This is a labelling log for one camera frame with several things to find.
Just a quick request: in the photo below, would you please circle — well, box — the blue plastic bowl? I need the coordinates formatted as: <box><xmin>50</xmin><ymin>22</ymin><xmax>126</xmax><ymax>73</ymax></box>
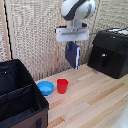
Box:
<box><xmin>36</xmin><ymin>80</ymin><xmax>55</xmax><ymax>97</ymax></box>

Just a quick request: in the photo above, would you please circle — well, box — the red plastic cup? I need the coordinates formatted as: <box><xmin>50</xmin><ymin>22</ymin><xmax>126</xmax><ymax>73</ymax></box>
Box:
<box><xmin>56</xmin><ymin>78</ymin><xmax>69</xmax><ymax>95</ymax></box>

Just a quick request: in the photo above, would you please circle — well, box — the dark blue book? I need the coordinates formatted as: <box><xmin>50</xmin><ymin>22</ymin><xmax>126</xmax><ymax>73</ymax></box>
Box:
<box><xmin>64</xmin><ymin>42</ymin><xmax>82</xmax><ymax>71</ymax></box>

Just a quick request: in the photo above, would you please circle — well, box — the black fabric storage case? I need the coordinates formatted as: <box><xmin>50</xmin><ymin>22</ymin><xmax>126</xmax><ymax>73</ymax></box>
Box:
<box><xmin>0</xmin><ymin>59</ymin><xmax>50</xmax><ymax>128</ymax></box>

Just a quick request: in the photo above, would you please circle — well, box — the thin black cable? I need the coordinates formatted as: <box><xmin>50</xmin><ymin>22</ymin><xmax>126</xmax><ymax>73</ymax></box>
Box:
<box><xmin>88</xmin><ymin>31</ymin><xmax>99</xmax><ymax>36</ymax></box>

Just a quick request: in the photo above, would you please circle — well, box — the black box appliance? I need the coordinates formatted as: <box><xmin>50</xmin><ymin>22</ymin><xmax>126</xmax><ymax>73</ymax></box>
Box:
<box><xmin>87</xmin><ymin>27</ymin><xmax>128</xmax><ymax>80</ymax></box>

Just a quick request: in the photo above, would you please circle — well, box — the beige woven screen divider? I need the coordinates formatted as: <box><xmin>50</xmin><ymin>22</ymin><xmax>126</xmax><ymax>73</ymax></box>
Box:
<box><xmin>0</xmin><ymin>0</ymin><xmax>128</xmax><ymax>82</ymax></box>

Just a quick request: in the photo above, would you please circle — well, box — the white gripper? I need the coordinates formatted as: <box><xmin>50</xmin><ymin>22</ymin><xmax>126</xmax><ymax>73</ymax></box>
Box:
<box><xmin>55</xmin><ymin>26</ymin><xmax>91</xmax><ymax>52</ymax></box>

